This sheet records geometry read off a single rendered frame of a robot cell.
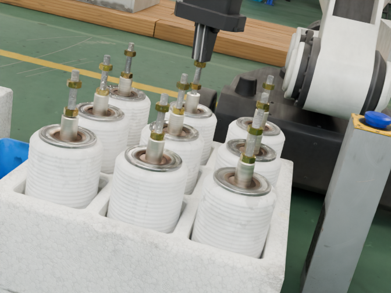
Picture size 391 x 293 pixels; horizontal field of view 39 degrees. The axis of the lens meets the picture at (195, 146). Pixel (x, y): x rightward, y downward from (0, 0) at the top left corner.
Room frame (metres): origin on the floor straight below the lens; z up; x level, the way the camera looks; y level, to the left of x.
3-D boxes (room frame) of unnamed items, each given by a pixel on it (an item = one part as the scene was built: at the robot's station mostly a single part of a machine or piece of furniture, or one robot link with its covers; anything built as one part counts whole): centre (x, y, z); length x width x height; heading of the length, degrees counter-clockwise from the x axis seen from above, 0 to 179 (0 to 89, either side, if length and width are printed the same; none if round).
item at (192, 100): (0.89, 0.02, 0.26); 0.02 x 0.02 x 0.03
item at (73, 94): (0.67, 0.17, 0.30); 0.01 x 0.01 x 0.08
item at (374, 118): (0.81, -0.26, 0.32); 0.04 x 0.04 x 0.02
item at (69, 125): (0.67, 0.17, 0.26); 0.02 x 0.02 x 0.03
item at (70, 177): (0.67, 0.17, 0.16); 0.10 x 0.10 x 0.18
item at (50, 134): (0.67, 0.17, 0.25); 0.08 x 0.08 x 0.01
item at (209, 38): (0.89, 0.01, 0.37); 0.03 x 0.02 x 0.06; 150
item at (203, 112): (0.89, 0.02, 0.25); 0.08 x 0.08 x 0.01
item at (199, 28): (0.90, 0.03, 0.37); 0.03 x 0.02 x 0.06; 150
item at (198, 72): (0.89, 0.02, 0.31); 0.01 x 0.01 x 0.08
